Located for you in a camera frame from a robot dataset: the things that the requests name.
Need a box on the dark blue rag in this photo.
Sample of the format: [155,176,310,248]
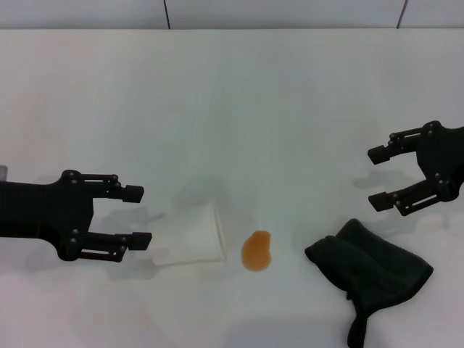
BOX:
[304,217,434,348]

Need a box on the white paper cup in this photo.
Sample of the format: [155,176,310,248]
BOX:
[149,202,228,266]

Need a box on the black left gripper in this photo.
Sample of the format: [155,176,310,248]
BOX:
[0,169,152,262]

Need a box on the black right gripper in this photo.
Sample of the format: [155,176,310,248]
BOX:
[367,121,464,218]

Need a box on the brown water stain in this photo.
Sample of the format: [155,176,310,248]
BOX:
[241,230,273,273]

